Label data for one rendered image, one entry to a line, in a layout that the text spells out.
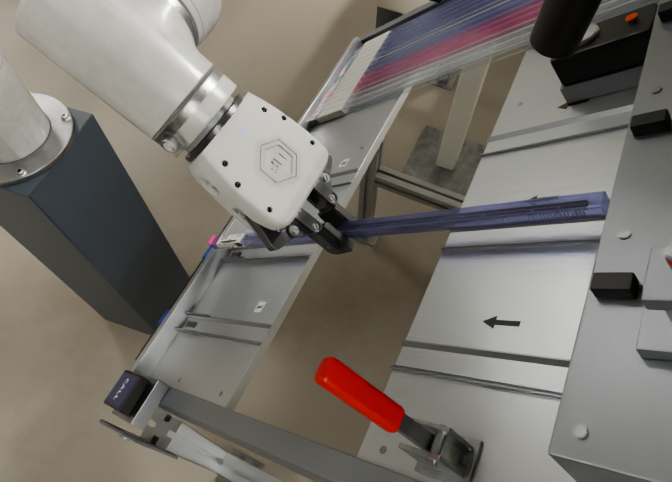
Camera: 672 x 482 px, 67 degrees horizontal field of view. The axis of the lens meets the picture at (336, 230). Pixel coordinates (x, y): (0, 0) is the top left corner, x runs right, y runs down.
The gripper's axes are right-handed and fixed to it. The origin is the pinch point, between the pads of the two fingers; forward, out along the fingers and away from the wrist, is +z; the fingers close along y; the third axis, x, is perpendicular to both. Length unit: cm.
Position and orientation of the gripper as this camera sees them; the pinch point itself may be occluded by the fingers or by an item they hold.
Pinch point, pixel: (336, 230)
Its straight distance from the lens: 51.2
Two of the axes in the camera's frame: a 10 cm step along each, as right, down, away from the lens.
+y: 4.3, -7.8, 4.5
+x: -5.5, 1.7, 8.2
